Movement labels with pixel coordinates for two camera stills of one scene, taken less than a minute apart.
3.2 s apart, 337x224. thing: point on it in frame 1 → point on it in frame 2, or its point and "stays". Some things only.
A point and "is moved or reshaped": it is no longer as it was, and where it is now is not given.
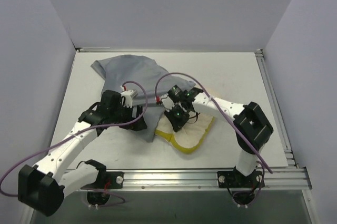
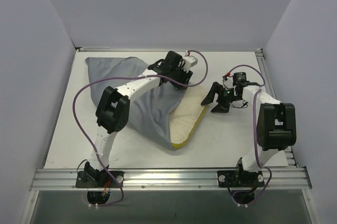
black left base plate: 107,179 stays
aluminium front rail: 291,178 stays
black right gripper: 175,121 → 221,97
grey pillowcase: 144,79 is moved or reshaped
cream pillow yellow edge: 190,138 is moved or reshaped
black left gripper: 138,118 → 181,77
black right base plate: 234,179 stays
